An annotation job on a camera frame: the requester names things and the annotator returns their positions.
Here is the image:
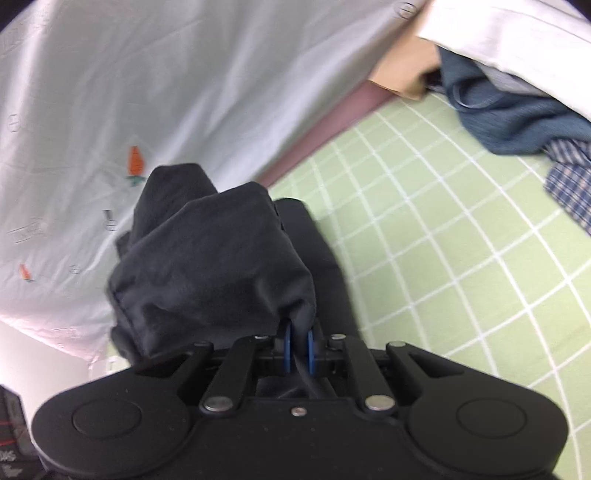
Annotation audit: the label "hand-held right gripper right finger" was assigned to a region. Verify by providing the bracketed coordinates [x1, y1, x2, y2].
[306, 327, 463, 415]

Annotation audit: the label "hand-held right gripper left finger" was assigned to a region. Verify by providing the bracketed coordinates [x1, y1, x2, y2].
[133, 320, 293, 415]

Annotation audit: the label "black pants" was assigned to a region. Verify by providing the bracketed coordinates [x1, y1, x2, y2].
[105, 161, 362, 372]

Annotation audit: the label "pink mattress pad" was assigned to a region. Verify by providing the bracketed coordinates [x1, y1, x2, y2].
[256, 79, 400, 188]

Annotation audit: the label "carrot print grey sheet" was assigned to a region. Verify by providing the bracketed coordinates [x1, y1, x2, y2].
[0, 0, 432, 370]

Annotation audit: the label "beige cloth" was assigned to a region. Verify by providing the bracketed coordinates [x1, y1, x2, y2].
[366, 36, 440, 101]

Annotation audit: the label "blue denim garment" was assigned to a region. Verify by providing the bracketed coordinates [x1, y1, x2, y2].
[424, 45, 591, 161]

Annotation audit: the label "blue plaid shirt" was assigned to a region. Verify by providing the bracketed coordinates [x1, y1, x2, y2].
[541, 137, 591, 234]

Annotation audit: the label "white shirt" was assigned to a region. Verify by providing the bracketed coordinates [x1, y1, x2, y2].
[414, 0, 591, 118]

